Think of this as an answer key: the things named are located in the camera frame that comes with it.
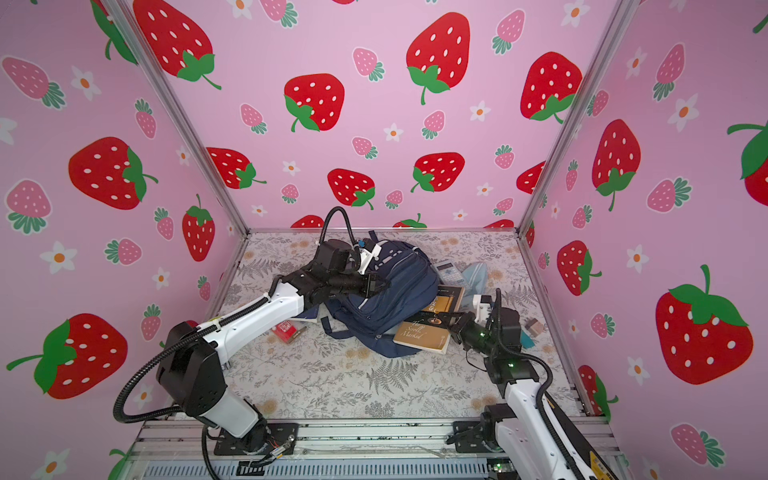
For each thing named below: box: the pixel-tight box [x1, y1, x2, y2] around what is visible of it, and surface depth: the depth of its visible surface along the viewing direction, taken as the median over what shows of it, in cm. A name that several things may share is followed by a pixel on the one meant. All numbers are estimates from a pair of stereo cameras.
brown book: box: [393, 284, 465, 354], surface depth 79 cm
